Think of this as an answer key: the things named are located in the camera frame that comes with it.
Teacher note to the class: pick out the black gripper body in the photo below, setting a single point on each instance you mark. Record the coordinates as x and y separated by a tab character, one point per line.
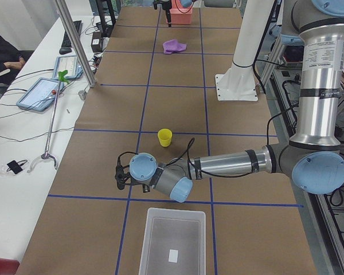
138	183
165	6

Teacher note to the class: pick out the purple cloth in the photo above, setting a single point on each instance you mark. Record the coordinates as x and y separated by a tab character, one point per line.
173	46

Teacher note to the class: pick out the yellow plastic cup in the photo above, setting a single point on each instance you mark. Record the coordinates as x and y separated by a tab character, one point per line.
164	136

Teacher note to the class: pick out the translucent plastic box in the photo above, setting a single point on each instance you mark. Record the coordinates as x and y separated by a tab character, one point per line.
174	242

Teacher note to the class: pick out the pink plastic bin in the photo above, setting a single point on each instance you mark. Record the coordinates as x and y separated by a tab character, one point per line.
180	15

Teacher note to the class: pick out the far teach pendant tablet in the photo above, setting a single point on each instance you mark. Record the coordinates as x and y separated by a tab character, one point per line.
69	63

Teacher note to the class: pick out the teach pendant tablet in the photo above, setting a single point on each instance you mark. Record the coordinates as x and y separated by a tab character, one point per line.
69	63
40	95

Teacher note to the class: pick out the black computer mouse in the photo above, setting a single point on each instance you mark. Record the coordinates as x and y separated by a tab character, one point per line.
64	50

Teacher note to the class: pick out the near teach pendant tablet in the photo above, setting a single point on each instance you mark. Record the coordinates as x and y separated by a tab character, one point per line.
40	95

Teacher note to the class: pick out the reacher grabber tool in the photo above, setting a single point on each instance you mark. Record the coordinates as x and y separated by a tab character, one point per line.
46	156

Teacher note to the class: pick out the seated person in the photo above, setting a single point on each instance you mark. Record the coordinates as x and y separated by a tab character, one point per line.
13	59

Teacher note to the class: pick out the aluminium frame post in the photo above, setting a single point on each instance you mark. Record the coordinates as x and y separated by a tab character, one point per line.
69	27

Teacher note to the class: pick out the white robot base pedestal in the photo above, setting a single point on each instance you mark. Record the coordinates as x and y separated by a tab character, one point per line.
238	82

